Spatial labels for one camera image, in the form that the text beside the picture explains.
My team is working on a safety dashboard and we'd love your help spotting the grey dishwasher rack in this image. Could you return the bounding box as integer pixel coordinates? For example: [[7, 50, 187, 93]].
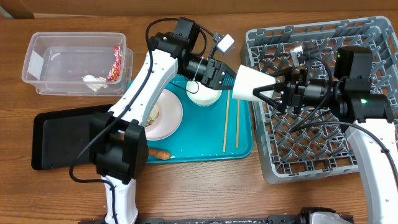
[[241, 16, 397, 184]]

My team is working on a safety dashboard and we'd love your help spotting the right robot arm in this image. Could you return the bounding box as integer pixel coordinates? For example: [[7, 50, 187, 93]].
[[252, 46, 397, 223]]

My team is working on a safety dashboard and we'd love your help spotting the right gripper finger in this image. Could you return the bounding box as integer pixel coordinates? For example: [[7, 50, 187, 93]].
[[252, 83, 287, 114], [269, 68, 292, 82]]

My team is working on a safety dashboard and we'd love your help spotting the small white cup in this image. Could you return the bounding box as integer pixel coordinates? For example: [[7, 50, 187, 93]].
[[232, 65, 276, 102]]

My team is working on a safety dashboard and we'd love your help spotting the pink bowl with food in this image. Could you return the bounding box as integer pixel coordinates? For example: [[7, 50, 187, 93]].
[[146, 103, 160, 127]]

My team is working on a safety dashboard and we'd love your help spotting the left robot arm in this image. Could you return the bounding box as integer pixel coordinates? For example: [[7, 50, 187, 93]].
[[82, 17, 236, 223]]

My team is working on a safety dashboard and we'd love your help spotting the orange carrot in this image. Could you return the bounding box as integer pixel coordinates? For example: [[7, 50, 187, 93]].
[[149, 149, 171, 161]]

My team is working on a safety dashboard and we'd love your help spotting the clear plastic bin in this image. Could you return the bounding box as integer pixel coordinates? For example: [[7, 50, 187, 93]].
[[21, 32, 133, 96]]

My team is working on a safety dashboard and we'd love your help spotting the white tissue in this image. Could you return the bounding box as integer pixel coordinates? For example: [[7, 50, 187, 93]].
[[83, 75, 108, 92]]

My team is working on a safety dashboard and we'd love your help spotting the red snack wrapper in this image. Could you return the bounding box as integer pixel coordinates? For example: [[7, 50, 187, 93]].
[[106, 46, 123, 82]]

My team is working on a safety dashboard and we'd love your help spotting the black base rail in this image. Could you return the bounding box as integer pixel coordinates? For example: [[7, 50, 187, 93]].
[[137, 207, 354, 224]]

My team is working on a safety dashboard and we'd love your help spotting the pink round plate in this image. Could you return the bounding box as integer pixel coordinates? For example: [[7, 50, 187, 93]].
[[145, 90, 183, 141]]

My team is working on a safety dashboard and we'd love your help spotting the teal serving tray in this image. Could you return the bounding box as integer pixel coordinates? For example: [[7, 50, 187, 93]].
[[124, 72, 254, 165]]

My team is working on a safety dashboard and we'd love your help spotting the wooden chopstick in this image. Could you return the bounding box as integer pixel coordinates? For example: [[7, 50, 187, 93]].
[[236, 100, 240, 148], [223, 90, 230, 152]]

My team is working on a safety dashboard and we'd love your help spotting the large white bowl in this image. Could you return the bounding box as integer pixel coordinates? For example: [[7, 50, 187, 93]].
[[186, 81, 222, 106]]

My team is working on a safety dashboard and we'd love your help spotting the black plastic tray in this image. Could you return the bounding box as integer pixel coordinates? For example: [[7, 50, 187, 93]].
[[31, 104, 111, 170]]

